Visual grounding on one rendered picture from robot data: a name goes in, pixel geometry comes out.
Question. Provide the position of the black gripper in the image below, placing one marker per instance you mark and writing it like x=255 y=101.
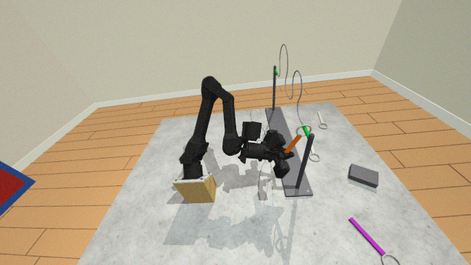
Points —
x=281 y=167

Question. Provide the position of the orange handle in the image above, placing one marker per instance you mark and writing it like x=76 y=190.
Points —
x=297 y=138

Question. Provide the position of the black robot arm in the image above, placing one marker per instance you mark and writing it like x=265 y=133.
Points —
x=196 y=147

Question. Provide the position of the purple handle with grey ring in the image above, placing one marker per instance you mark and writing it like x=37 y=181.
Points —
x=372 y=242

